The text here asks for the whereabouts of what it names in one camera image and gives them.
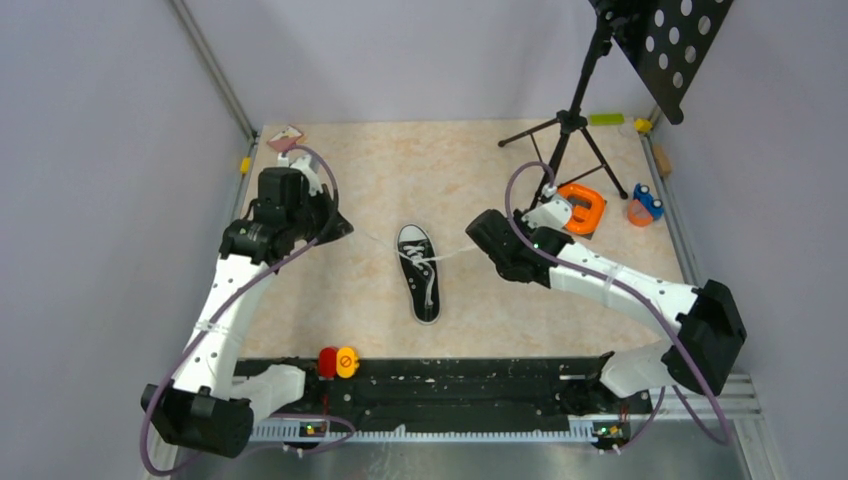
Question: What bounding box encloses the orange ring toy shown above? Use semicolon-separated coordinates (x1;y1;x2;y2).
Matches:
557;183;606;238

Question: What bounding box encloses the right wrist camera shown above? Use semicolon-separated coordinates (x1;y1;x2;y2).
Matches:
521;186;573;230

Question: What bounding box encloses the wooden block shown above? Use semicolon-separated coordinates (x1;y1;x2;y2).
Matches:
652;144;673;179

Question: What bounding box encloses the black music stand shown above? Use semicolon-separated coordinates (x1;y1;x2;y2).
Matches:
498;0;735;210

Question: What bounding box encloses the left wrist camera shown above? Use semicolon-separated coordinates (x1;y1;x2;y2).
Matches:
277;152;323;196

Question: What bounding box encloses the red yellow emergency button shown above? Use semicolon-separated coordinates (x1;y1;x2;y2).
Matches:
317;346;360;379

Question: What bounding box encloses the white shoelace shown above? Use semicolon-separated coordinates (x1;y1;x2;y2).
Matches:
349;231;480;313

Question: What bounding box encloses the black white canvas sneaker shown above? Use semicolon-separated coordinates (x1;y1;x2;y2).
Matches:
396;223;444;327

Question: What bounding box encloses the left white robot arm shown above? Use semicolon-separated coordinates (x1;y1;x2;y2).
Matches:
140;165;353;458

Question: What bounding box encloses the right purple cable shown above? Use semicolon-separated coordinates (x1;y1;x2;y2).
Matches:
504;162;730;446

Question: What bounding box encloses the yellow corner block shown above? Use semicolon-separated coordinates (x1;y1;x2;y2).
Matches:
633;118;654;134

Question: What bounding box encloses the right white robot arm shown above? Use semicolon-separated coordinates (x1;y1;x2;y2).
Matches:
466;209;747;412

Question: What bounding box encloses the white cable duct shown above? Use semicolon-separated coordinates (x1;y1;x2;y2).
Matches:
250;420;598;443

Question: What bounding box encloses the pink red box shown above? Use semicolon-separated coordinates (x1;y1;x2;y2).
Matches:
266;125;305;153

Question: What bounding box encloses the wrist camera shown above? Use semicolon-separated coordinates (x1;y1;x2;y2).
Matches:
521;186;573;230
277;152;323;196

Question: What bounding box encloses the green block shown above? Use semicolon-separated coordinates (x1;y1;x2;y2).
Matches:
588;113;626;126

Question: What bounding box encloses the blue orange toy car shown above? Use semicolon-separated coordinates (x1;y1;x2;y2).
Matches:
627;183;665;227

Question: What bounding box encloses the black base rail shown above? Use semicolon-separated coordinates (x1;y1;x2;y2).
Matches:
231;352;654;435

